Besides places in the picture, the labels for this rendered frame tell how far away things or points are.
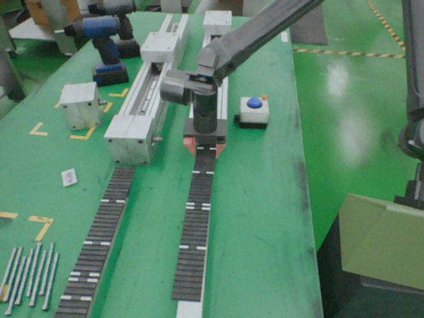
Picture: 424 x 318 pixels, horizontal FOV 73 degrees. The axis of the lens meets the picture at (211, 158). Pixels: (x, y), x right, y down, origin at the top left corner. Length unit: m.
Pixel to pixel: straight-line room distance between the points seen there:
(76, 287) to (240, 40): 0.55
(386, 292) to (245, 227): 0.28
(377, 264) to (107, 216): 0.52
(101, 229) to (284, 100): 0.69
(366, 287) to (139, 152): 0.56
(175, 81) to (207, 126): 0.12
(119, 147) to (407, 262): 0.63
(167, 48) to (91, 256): 0.70
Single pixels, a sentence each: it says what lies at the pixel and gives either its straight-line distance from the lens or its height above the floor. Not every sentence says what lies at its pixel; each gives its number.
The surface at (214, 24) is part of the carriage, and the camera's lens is 1.23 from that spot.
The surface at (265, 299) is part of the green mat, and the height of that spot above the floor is 0.78.
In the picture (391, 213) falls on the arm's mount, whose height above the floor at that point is 0.97.
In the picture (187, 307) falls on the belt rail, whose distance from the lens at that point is 0.53.
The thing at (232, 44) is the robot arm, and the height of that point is 1.07.
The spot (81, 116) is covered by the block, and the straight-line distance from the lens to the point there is 0.91.
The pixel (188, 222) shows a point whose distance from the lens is 0.60.
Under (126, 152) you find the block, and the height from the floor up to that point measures 0.83.
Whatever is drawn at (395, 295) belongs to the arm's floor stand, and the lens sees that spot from 0.68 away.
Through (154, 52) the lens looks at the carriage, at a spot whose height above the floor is 0.90.
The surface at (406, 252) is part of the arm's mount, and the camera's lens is 0.57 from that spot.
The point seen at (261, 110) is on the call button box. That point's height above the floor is 0.84.
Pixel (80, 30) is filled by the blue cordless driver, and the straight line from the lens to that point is 1.05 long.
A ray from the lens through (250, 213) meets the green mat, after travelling 0.65.
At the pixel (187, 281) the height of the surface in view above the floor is 0.81.
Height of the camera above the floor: 1.31
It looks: 44 degrees down
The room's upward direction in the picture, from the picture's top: straight up
